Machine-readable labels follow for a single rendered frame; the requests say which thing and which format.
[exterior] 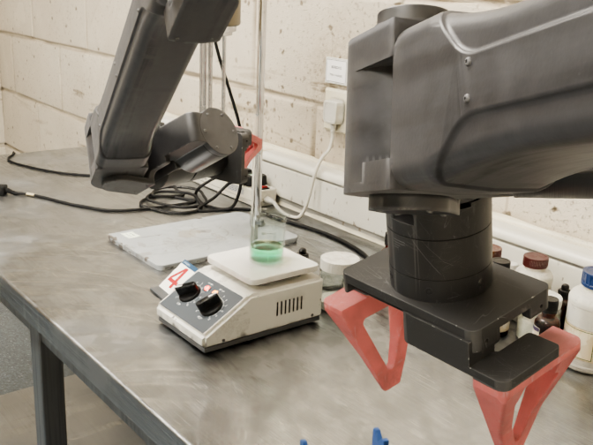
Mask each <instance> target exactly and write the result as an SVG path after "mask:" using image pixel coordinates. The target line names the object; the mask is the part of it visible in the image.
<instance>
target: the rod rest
mask: <svg viewBox="0 0 593 445"><path fill-rule="evenodd" d="M388 444H389V440H388V438H383V439H382V435H381V432H380V429H379V428H378V427H374V428H373V434H372V445H388ZM300 445H308V444H307V440H306V439H302V440H300Z"/></svg>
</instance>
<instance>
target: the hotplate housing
mask: <svg viewBox="0 0 593 445"><path fill-rule="evenodd" d="M198 271H199V272H200V273H202V274H204V275H206V276H208V277H210V278H211V279H213V280H215V281H216V282H218V283H220V284H221V285H223V286H225V287H227V288H228V289H230V290H232V291H234V292H235V293H237V294H238V295H240V296H242V297H243V299H242V300H241V301H240V302H239V303H237V304H236V305H235V306H234V307H233V308H232V309H231V310H229V311H228V312H227V313H226V314H225V315H224V316H222V317H221V318H220V319H219V320H218V321H217V322H216V323H215V324H214V325H213V326H212V327H211V328H210V329H209V330H207V331H206V332H205V333H203V334H202V333H201V332H199V331H198V330H197V329H195V328H194V327H192V326H191V325H190V324H188V323H187V322H185V321H183V320H182V319H180V318H179V317H177V316H176V315H175V314H173V313H172V312H171V311H169V310H168V309H166V308H165V307H164V306H162V305H161V304H159V305H158V307H157V314H158V315H159V321H161V322H162V323H163V324H165V325H166V326H168V327H169V328H171V329H172V330H173V331H175V332H176V333H178V334H179V335H180V336H181V337H183V338H184V339H185V340H187V341H188V342H189V343H191V344H193V345H194V346H195V347H197V348H198V349H200V350H201V351H203V352H204V353H207V352H209V351H215V350H219V349H221V348H225V347H228V346H230V345H234V344H237V343H242V342H246V341H249V340H251V339H255V338H258V337H262V336H267V335H270V334H273V333H276V332H279V331H283V330H285V329H289V328H293V327H297V326H300V325H304V324H306V323H310V322H313V321H318V320H319V314H320V313H321V299H322V283H323V279H322V278H320V276H319V275H315V274H313V273H312V272H311V273H307V274H303V275H296V276H292V277H289V278H285V279H281V280H278V281H274V282H270V283H263V284H260V285H250V284H247V283H244V282H243V281H241V280H239V279H237V278H235V277H234V276H233V275H230V274H228V273H227V272H225V271H223V270H221V269H219V268H218V267H216V266H214V265H209V266H205V267H203V268H201V269H199V270H198ZM198 271H196V272H195V273H197V272H198ZM195 273H194V274H195ZM194 274H193V275H194ZM190 277H192V275H191V276H190ZM190 277H189V278H190ZM189 278H188V279H189ZM188 279H187V280H188ZM187 280H186V281H187ZM186 281H184V283H185V282H186Z"/></svg>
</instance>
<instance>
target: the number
mask: <svg viewBox="0 0 593 445"><path fill-rule="evenodd" d="M193 274H194V272H193V271H192V270H190V269H189V268H188V267H186V266H185V265H184V264H183V263H182V264H181V265H180V266H179V267H178V268H177V269H176V270H175V271H174V272H173V273H172V274H171V275H170V276H169V277H168V278H167V279H166V280H165V281H164V282H163V283H162V284H163V285H165V286H166V287H167V288H168V289H169V290H171V291H173V290H174V287H175V286H177V285H178V284H182V283H183V282H184V281H186V280H187V279H188V278H189V277H190V276H191V275H193Z"/></svg>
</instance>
